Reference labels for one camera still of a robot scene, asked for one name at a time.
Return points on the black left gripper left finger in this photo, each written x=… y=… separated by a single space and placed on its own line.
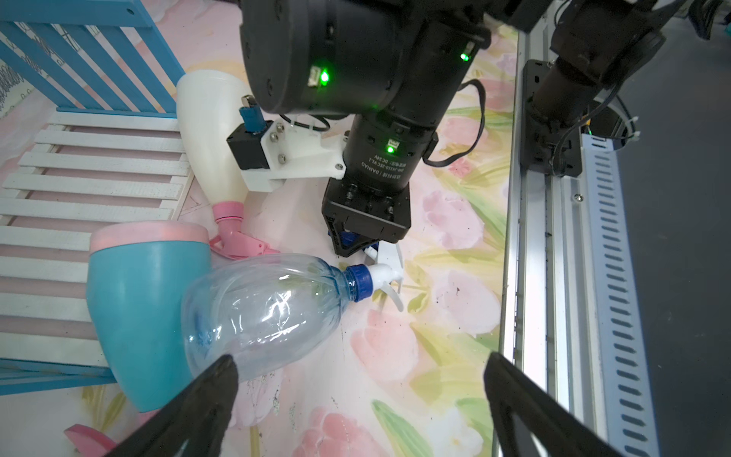
x=194 y=423

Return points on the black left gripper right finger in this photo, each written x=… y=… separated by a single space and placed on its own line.
x=524 y=415

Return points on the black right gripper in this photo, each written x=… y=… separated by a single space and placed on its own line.
x=357 y=219

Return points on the clear blue-capped spray bottle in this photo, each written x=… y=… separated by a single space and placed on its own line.
x=269 y=311

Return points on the teal pink spray bottle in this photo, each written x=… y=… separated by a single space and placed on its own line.
x=138 y=275

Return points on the white pink spray bottle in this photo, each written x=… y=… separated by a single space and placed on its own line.
x=208 y=104

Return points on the blue white slatted shelf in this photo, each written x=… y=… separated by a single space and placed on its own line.
x=110 y=153

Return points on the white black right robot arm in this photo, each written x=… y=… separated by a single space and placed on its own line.
x=395 y=66

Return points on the aluminium mounting rail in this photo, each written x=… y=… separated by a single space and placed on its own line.
x=571 y=317

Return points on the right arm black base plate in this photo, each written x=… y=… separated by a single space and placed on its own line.
x=551 y=98

